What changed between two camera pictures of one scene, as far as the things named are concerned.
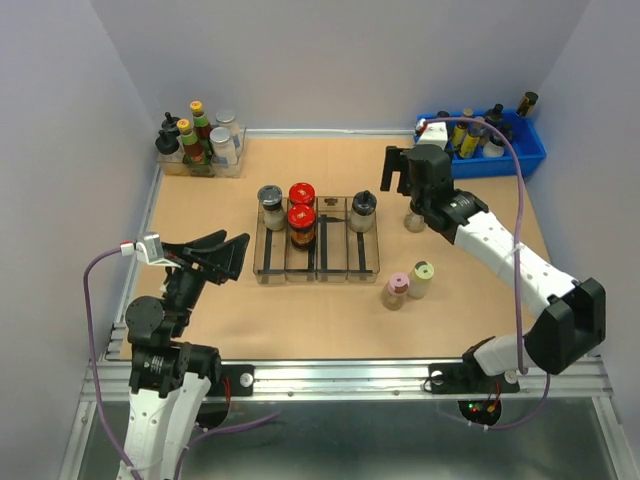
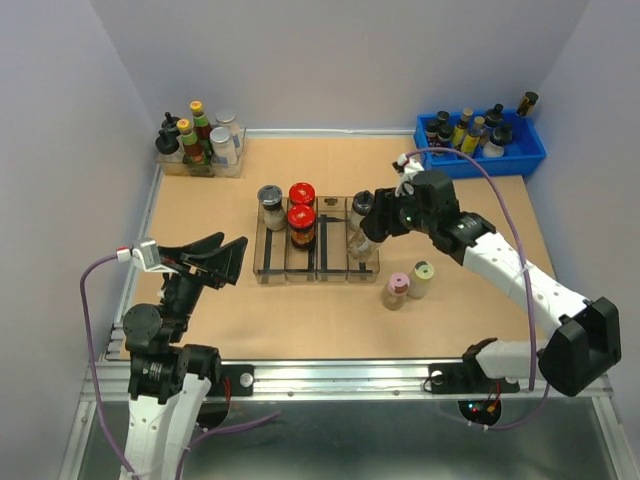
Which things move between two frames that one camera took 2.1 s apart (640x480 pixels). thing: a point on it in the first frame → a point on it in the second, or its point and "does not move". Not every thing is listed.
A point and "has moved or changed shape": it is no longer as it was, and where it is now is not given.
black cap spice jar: (362, 214) does not move
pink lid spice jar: (393, 296) does not move
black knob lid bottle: (414, 223) has moved or changed shape
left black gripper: (228, 260) does not move
